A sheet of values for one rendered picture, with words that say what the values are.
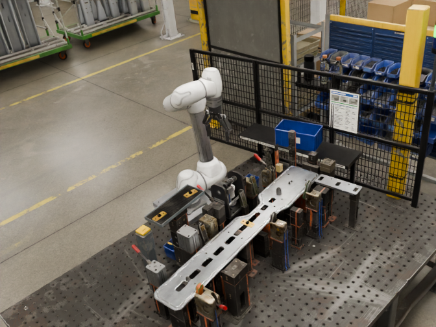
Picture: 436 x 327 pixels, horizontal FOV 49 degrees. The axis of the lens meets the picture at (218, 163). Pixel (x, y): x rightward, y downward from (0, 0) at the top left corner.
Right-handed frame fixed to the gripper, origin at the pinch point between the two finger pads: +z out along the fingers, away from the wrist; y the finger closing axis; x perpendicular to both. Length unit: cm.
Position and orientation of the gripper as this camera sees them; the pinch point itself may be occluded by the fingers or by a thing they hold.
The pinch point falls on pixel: (218, 136)
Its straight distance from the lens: 275.7
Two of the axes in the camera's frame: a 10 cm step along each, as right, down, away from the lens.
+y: 7.8, 2.7, -5.7
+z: 1.0, 8.4, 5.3
